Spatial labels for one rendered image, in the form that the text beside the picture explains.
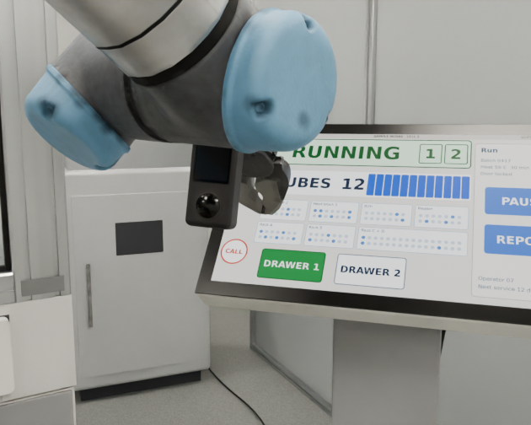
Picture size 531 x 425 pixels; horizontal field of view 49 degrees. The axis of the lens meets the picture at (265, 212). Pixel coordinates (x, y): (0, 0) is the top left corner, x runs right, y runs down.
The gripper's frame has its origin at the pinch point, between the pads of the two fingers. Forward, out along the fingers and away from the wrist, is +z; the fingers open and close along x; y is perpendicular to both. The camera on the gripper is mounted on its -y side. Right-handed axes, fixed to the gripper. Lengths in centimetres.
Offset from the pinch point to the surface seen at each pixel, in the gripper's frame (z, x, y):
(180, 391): 192, 91, 18
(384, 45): 84, 3, 116
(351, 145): 15.1, -5.8, 21.7
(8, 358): 13.3, 37.8, -18.2
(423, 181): 15.1, -17.0, 15.3
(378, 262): 15.1, -12.0, 1.9
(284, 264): 15.1, 1.0, 0.6
